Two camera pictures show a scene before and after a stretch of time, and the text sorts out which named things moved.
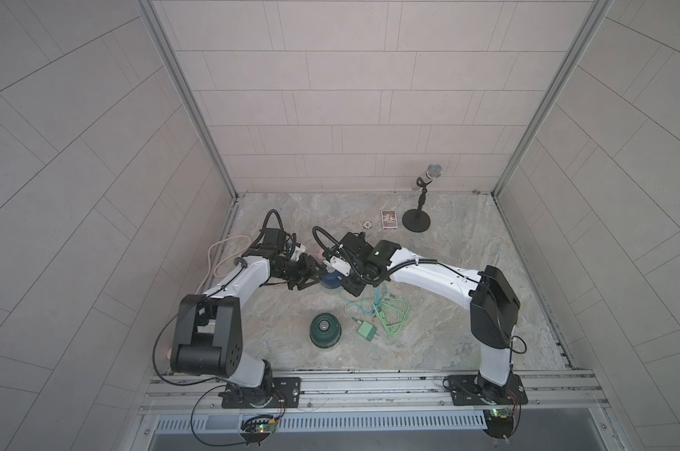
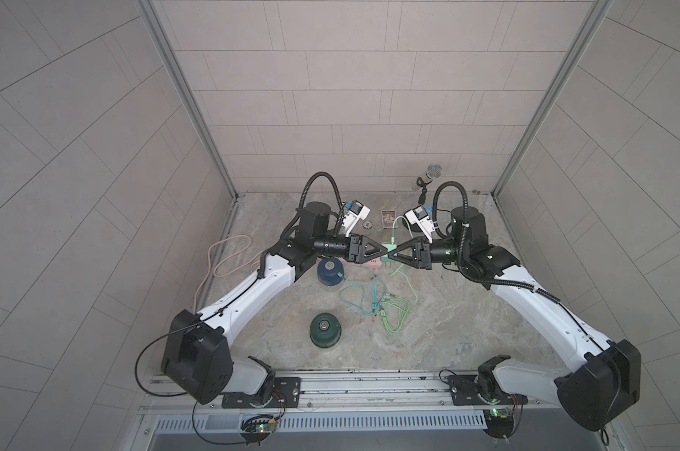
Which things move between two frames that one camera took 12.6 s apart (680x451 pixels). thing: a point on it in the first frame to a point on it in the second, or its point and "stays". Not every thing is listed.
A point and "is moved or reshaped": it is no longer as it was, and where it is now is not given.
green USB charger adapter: [367, 331] is moved or reshaped
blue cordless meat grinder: [330, 277] stays
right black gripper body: [358, 275] to [444, 252]
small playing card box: [389, 219] stays
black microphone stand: [417, 220] stays
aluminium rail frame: [558, 394] stays
